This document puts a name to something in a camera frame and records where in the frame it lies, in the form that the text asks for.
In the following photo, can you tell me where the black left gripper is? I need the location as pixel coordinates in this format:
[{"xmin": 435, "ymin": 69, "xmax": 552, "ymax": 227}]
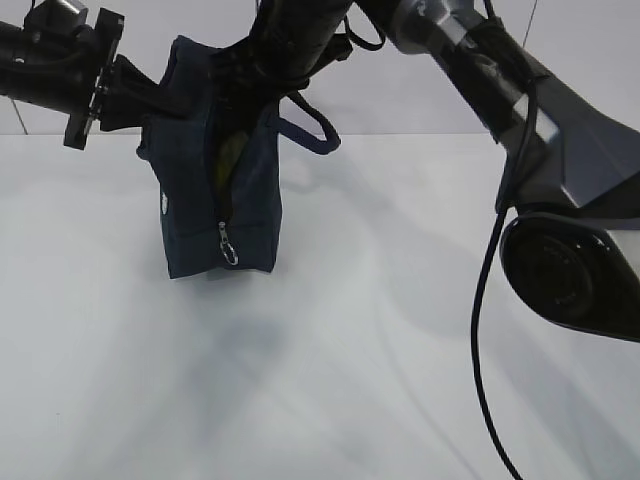
[{"xmin": 64, "ymin": 8, "xmax": 191, "ymax": 149}]

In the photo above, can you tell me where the yellow lemon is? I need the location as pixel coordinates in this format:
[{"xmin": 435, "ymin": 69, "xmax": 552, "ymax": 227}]
[{"xmin": 214, "ymin": 130, "xmax": 249, "ymax": 189}]

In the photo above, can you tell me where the dark blue lunch bag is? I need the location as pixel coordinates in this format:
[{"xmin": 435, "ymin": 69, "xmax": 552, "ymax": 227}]
[{"xmin": 137, "ymin": 36, "xmax": 341, "ymax": 279}]

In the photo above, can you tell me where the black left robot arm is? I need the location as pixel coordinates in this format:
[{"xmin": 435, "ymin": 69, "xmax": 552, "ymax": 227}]
[{"xmin": 1, "ymin": 1, "xmax": 190, "ymax": 150}]

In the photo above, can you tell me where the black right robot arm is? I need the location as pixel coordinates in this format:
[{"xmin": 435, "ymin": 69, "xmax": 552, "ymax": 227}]
[{"xmin": 359, "ymin": 1, "xmax": 639, "ymax": 342}]

